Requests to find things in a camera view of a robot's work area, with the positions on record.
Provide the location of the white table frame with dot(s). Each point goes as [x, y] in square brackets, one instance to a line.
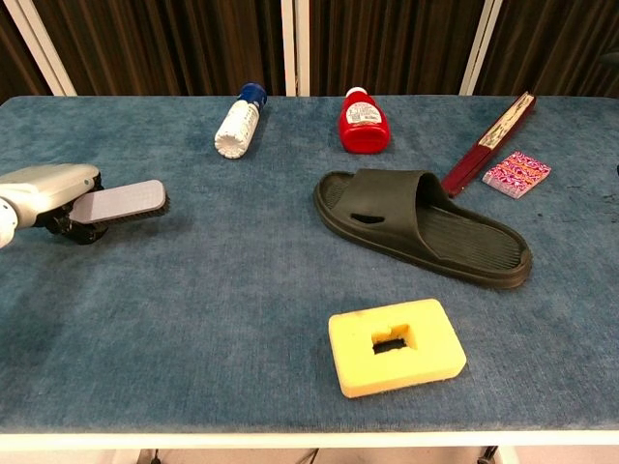
[290, 440]

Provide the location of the white bottle blue cap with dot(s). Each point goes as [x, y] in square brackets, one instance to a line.
[237, 128]

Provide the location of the black rubber slipper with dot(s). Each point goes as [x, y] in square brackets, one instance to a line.
[387, 193]

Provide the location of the red bottle white cap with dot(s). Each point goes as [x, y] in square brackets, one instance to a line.
[363, 128]

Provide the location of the dark red folded fan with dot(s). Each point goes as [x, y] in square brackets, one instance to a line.
[476, 154]

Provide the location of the blue table cover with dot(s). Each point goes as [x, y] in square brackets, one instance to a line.
[193, 338]

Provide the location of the grey scrub brush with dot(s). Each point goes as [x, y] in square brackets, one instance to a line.
[126, 198]

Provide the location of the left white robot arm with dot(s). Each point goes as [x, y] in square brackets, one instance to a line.
[5, 227]

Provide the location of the yellow sponge with hole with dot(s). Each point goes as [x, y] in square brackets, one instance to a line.
[425, 357]

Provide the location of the dark brown pleated curtain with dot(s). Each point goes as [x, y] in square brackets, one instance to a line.
[169, 43]

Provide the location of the pink patterned tissue pack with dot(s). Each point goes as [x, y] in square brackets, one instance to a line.
[516, 175]

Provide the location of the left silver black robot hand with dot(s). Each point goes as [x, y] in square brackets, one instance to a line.
[43, 191]

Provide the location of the white frame post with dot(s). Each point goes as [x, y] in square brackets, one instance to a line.
[479, 53]
[293, 48]
[46, 53]

